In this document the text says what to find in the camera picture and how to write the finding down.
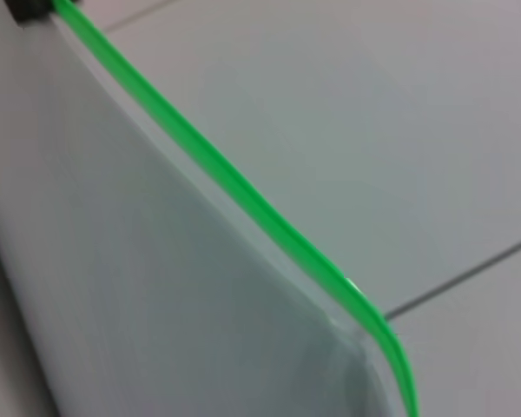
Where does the clear green-zip document bag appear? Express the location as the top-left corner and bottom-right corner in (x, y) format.
(0, 0), (420, 417)

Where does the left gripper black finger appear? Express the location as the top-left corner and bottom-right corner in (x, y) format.
(7, 0), (56, 23)

